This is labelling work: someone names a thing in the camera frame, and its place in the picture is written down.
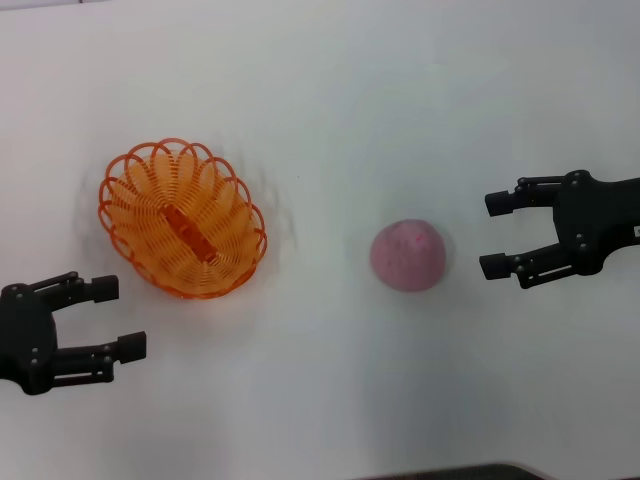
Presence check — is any pink peach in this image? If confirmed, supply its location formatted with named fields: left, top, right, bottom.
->
left=369, top=218, right=447, bottom=294

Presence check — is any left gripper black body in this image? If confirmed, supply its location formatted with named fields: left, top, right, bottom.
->
left=0, top=283, right=56, bottom=396

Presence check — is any orange plastic wire basket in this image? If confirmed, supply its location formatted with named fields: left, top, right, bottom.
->
left=98, top=137, right=269, bottom=301

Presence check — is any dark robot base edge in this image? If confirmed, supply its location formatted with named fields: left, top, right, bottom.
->
left=349, top=462, right=546, bottom=480

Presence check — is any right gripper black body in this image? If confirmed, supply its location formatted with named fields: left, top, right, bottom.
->
left=552, top=170, right=640, bottom=276

